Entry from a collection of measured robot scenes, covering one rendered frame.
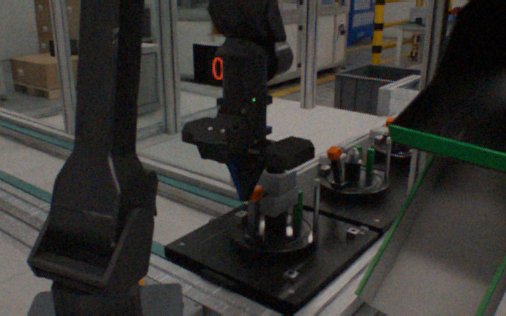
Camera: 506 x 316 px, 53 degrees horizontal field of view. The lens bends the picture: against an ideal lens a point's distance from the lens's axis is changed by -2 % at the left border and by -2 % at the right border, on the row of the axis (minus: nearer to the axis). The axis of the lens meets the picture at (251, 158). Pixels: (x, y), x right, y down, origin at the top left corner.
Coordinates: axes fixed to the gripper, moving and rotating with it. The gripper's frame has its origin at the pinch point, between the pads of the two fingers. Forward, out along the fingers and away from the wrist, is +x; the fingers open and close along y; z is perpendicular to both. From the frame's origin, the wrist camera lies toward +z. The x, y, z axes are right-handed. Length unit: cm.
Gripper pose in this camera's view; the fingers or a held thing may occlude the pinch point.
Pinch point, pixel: (244, 177)
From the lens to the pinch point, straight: 69.8
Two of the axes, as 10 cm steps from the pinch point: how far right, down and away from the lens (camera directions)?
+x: 0.0, 9.4, 3.4
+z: -6.2, 2.7, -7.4
